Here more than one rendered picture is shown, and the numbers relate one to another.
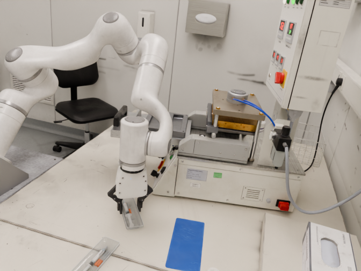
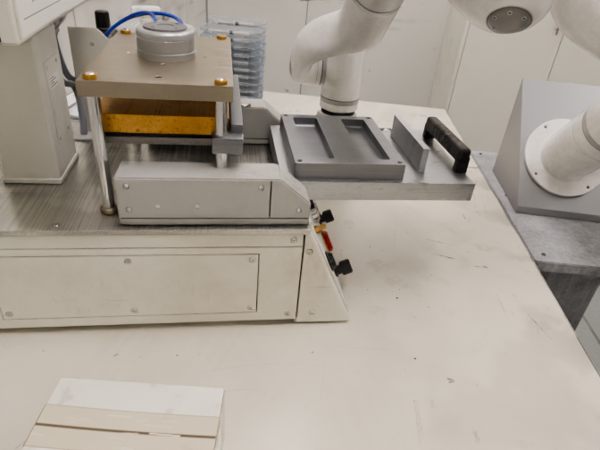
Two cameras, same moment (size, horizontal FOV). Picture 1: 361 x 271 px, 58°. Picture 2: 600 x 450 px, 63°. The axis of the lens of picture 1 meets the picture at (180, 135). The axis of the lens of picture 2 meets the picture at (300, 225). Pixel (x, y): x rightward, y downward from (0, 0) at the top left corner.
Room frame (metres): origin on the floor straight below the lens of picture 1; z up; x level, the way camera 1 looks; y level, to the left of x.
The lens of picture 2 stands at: (1.92, -0.14, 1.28)
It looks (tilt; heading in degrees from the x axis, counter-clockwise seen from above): 32 degrees down; 168
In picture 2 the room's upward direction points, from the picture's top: 6 degrees clockwise
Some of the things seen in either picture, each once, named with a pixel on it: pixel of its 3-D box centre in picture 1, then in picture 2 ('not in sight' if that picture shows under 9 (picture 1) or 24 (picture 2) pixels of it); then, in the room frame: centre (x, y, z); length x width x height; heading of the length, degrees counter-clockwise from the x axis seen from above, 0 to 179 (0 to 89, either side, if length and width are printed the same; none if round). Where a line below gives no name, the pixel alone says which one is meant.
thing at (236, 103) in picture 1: (244, 110); (146, 68); (1.18, -0.23, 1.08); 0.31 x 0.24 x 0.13; 178
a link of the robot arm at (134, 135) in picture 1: (135, 138); (341, 64); (0.91, 0.14, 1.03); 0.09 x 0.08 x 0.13; 86
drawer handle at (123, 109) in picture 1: (120, 115); (445, 142); (1.21, 0.25, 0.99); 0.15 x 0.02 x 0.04; 178
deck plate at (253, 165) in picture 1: (236, 145); (152, 171); (1.20, -0.23, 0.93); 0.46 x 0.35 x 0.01; 88
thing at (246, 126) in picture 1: (234, 112); (170, 84); (1.19, -0.20, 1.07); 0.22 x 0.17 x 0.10; 178
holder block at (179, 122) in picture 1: (166, 122); (337, 144); (1.21, 0.06, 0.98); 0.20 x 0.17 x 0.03; 178
